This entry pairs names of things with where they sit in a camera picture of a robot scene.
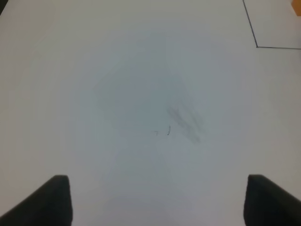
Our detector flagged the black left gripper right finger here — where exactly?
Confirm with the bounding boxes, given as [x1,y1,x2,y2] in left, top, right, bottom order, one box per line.
[243,175,301,226]

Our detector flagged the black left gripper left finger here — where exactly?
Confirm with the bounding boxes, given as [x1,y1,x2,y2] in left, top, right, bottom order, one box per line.
[0,175,73,226]

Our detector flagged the orange template block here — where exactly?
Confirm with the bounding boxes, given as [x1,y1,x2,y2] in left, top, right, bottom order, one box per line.
[291,0,301,16]

